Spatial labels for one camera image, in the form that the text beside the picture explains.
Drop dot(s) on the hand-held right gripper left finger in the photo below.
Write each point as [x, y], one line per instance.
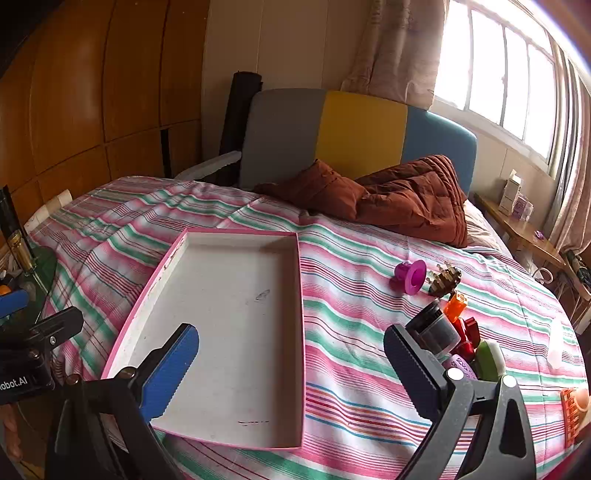
[171, 371]

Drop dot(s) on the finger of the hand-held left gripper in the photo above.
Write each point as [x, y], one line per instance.
[55, 323]
[11, 303]

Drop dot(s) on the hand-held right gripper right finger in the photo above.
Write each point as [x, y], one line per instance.
[411, 369]

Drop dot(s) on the black grey cylinder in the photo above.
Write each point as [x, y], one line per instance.
[434, 332]

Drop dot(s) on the purple oval case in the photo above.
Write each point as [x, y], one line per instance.
[459, 367]

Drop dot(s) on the shallow pink box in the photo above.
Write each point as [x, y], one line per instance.
[221, 323]

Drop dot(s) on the orange plastic toy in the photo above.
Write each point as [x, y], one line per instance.
[456, 304]

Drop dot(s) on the white green plug-in device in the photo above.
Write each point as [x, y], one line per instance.
[489, 360]

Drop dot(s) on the magenta spool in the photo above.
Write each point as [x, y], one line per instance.
[411, 277]

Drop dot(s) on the person's left hand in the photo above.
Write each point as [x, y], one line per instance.
[8, 434]

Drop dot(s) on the green glass side table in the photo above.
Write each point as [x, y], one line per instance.
[41, 272]

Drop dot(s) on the black gold bottle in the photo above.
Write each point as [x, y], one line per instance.
[16, 235]

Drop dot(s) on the striped bedsheet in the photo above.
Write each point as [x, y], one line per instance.
[360, 323]

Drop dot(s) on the red puzzle-shaped block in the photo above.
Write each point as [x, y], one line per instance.
[471, 328]

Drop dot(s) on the translucent plastic tube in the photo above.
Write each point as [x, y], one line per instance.
[556, 344]

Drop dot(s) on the beige pillow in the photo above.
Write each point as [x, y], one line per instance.
[480, 230]

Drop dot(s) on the brown quilt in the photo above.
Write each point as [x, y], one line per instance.
[406, 194]

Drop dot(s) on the wooden bedside table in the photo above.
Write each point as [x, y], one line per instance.
[521, 230]

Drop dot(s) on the small purple trinket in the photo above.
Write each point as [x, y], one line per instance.
[539, 235]

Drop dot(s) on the cluttered wooden shelf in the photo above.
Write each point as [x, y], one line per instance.
[579, 286]

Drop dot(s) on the white carton box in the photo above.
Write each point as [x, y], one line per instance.
[510, 194]

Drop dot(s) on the white plastic armrest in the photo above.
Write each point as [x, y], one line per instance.
[207, 166]

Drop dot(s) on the wooden wardrobe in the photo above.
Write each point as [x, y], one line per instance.
[92, 92]

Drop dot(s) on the grey yellow blue headboard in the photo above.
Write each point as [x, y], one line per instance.
[360, 129]

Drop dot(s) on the beige curtain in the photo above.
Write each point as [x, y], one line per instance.
[572, 184]
[397, 46]

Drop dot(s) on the black rolled mat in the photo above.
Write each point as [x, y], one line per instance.
[240, 115]

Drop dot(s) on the window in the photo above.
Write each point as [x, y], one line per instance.
[485, 69]

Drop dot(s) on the orange plastic frame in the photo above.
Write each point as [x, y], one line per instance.
[572, 415]

